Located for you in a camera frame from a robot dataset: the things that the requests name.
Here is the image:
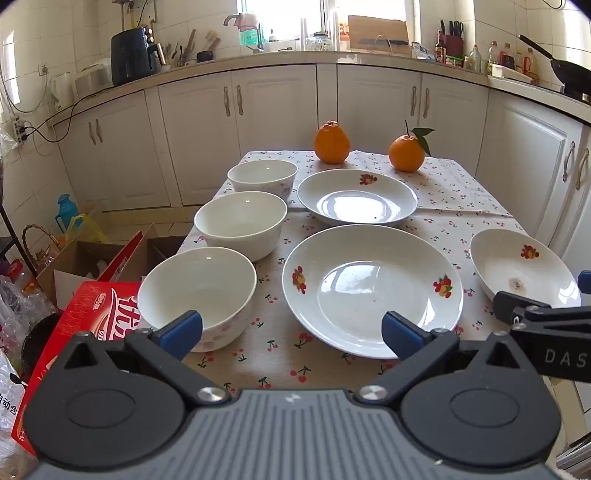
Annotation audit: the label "black wok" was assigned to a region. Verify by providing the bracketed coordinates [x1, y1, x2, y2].
[518, 34, 591, 100]

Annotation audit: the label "knobbed orange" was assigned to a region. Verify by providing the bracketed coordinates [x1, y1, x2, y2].
[314, 120, 350, 164]

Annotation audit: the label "beige kitchen countertop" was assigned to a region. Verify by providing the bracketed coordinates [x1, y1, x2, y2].
[46, 48, 591, 127]

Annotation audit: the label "blue plastic jug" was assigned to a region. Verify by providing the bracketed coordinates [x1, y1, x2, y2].
[56, 194, 84, 232]

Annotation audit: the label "cherry print tablecloth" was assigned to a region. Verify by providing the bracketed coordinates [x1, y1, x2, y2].
[178, 150, 580, 400]

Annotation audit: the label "wooden cutting board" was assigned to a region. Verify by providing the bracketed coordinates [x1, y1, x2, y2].
[348, 15, 411, 56]

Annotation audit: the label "white floral bowl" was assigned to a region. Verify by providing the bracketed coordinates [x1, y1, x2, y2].
[227, 159, 299, 202]
[193, 191, 288, 262]
[137, 246, 258, 353]

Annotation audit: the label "orange with green leaf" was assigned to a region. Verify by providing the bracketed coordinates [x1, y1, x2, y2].
[389, 121, 435, 173]

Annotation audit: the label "black round basket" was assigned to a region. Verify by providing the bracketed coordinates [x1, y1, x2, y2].
[21, 314, 63, 379]

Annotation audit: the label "red printed carton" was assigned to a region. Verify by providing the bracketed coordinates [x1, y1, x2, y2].
[11, 231, 144, 457]

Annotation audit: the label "yellow plastic bag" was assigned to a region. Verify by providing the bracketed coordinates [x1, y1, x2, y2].
[65, 213, 109, 243]

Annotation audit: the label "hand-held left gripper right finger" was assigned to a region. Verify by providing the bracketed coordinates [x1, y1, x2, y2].
[355, 311, 532, 409]

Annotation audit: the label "white electric kettle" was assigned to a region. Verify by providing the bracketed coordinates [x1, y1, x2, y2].
[48, 73, 75, 112]

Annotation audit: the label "stained white plate fruit print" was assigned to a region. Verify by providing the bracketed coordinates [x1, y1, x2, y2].
[469, 228, 582, 311]

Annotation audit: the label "black shelf rack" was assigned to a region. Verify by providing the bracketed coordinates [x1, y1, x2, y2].
[0, 203, 28, 278]

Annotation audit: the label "utensil holder with utensils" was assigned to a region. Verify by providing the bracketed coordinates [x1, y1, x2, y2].
[164, 30, 195, 65]

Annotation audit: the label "white plastic tray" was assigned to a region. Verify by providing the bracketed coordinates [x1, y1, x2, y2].
[492, 64, 539, 84]

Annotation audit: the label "brown cardboard box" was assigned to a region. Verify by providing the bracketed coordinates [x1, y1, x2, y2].
[37, 224, 153, 310]

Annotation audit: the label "red knife block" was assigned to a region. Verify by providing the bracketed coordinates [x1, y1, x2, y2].
[438, 21, 465, 56]

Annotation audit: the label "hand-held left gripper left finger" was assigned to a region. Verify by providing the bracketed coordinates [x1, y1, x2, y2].
[58, 310, 232, 409]

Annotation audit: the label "kitchen window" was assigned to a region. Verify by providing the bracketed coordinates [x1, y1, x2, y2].
[238, 0, 421, 47]

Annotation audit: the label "clear plastic bag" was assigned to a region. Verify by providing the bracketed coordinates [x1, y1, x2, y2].
[0, 274, 61, 324]

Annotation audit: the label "wicker basket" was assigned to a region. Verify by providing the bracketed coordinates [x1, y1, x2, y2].
[22, 224, 65, 273]

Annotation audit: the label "dark blue air fryer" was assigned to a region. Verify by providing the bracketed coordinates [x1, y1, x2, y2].
[111, 27, 160, 86]

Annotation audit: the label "black power cable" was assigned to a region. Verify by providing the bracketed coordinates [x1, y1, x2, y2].
[21, 104, 79, 144]

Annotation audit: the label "white rice cooker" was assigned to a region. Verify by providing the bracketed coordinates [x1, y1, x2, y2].
[74, 62, 114, 95]

